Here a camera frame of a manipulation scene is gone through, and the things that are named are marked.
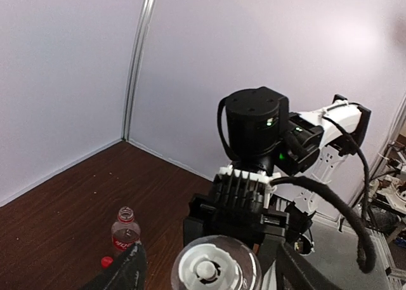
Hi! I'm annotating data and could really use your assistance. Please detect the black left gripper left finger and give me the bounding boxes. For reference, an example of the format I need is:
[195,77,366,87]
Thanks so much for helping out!
[80,242,147,290]

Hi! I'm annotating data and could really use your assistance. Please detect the small clear plastic bottle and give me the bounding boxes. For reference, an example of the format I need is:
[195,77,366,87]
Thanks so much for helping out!
[171,235,262,290]

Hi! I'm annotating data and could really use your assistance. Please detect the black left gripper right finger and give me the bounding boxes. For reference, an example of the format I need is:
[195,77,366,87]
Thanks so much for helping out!
[275,243,340,290]

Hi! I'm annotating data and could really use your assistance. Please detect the red cola bottle cap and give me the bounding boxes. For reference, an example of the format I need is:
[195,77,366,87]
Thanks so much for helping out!
[100,256,114,269]

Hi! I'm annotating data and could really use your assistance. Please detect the clear cola bottle red label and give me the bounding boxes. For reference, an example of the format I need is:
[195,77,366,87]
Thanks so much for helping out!
[111,206,141,258]

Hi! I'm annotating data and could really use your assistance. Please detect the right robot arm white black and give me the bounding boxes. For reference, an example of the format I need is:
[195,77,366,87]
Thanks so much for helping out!
[171,87,376,289]

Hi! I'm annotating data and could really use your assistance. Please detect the black braided right cable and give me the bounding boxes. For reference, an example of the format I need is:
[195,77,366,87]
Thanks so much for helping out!
[269,134,377,274]

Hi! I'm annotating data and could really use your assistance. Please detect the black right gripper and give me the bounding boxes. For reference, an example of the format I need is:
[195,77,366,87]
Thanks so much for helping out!
[183,194,289,290]

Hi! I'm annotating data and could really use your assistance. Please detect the aluminium right corner post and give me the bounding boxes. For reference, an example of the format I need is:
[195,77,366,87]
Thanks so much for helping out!
[121,0,156,141]

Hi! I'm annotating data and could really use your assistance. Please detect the white flip bottle cap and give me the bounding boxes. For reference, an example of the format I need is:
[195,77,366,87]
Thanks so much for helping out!
[171,244,243,289]

